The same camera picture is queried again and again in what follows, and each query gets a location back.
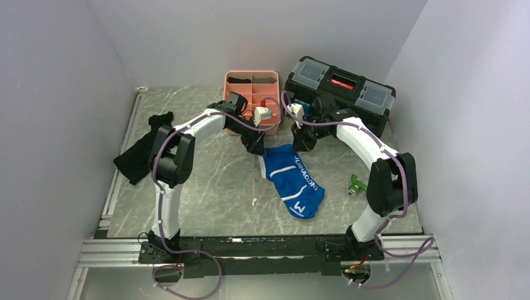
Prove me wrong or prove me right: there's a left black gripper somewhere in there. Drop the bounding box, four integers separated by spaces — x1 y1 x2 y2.
228 114 268 158

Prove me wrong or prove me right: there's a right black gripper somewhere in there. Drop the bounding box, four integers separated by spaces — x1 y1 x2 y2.
291 117 331 153

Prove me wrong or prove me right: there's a blue underwear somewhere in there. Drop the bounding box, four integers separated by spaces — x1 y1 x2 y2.
258 144 325 220

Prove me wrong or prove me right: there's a black underwear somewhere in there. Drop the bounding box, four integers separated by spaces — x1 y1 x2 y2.
113 112 174 185

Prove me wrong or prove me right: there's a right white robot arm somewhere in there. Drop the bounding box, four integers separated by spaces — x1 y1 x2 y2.
280 91 418 259

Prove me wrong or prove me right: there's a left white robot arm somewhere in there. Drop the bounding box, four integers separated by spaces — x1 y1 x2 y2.
148 92 266 263

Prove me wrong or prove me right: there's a pink divided organizer tray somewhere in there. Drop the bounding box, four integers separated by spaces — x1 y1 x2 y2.
223 71 282 136

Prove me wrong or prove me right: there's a green white tool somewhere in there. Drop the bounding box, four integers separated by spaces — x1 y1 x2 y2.
347 174 368 196

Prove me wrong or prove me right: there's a rolled grey cloth in tray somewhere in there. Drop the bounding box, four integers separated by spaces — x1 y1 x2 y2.
252 77 277 84

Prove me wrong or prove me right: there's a black toolbox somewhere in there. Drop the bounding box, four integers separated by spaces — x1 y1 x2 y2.
284 56 396 138

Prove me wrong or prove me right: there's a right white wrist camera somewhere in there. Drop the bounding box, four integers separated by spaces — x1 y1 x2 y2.
287 103 304 129

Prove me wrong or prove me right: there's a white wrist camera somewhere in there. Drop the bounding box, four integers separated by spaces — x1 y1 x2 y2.
287 103 304 129
254 99 273 127

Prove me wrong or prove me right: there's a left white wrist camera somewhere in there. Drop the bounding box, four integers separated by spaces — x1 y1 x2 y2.
254 99 273 127

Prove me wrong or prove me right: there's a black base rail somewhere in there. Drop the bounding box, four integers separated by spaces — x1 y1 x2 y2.
137 234 384 279

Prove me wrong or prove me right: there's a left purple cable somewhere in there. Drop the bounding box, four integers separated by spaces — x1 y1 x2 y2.
151 97 283 300

